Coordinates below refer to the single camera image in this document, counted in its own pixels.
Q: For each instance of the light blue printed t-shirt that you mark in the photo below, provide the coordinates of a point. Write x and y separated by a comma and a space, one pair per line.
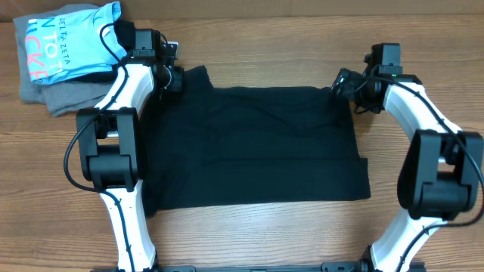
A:
71, 45

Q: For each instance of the black folded garment in stack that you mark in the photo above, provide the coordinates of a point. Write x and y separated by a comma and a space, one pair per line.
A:
125, 34

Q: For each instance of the black t-shirt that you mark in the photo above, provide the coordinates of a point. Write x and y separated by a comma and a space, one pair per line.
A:
210, 146

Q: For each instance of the grey folded garment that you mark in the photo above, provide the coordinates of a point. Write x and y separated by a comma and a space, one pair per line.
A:
61, 97

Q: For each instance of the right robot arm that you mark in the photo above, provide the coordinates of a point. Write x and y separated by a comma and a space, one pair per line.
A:
441, 175

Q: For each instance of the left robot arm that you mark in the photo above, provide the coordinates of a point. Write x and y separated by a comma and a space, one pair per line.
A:
111, 148

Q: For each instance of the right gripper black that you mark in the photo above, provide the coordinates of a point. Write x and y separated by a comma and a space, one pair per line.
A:
341, 84

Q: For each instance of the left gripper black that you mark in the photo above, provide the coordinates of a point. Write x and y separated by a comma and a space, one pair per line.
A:
176, 84

